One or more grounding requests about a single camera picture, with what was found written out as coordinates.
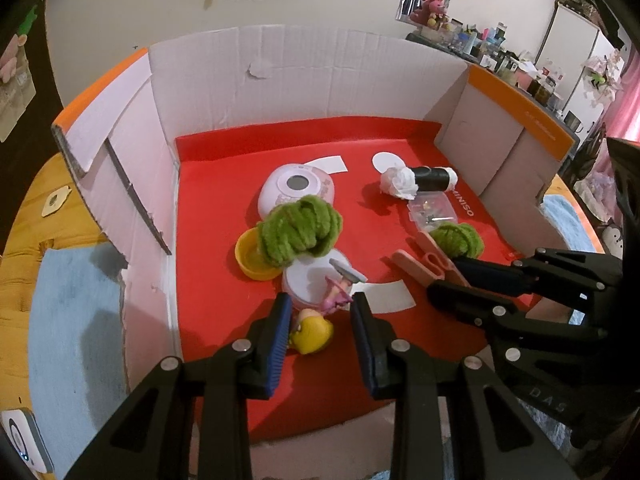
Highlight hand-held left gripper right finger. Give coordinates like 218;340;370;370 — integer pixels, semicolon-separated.
349;292;581;480

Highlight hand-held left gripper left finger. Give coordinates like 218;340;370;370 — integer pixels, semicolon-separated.
60;292;293;480

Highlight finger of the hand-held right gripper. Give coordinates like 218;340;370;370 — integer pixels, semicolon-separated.
426;280;613;361
452;247;623;306

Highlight blonde figurine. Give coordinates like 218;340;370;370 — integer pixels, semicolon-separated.
289;258;366;356

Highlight small green fuzzy ball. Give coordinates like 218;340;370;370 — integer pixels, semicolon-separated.
430;222;485;261

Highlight pink hair clip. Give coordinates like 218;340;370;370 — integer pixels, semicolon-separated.
391;230;473;288

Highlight white round compact mirror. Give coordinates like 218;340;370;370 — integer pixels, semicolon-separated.
281;252;353;311

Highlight clear plastic box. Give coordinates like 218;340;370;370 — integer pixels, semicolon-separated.
406;195;460;233

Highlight green fuzzy plant yellow pot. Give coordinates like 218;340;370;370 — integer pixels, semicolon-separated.
235;195;344;281

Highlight white roll with black band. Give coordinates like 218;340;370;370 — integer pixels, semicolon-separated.
380;164;458;201

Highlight orange cardboard box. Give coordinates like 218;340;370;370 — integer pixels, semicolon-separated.
51;24;586;443

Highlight pink round device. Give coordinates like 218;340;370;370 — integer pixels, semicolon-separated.
257;162;337;221

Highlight black and white plush toy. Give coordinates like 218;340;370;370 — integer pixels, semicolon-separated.
600;222;626;256

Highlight blue fuzzy blanket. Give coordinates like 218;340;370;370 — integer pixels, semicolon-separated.
27;194;597;480

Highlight clutter of jars and bottles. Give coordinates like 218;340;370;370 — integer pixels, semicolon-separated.
405;15;586;133

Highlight pink curtain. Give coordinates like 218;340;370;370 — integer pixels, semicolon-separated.
602;45;640;141

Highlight artificial flowers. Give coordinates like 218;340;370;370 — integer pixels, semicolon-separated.
582;52;626;108

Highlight white refrigerator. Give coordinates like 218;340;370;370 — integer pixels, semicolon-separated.
537;2;618;111

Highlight small wooden tag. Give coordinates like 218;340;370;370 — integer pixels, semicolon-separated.
41;186;72;218

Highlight red and pink stuffed toy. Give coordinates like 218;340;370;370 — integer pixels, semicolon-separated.
410;0;451;28

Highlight white square gadget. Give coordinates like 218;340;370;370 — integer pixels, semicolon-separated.
0;407;55;476

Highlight dark brown door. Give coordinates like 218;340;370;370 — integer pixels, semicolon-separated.
0;0;66;241

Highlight brown paper card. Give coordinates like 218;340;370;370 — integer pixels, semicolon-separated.
0;65;38;143

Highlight pink plush toy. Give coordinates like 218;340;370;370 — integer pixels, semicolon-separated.
0;35;29;82

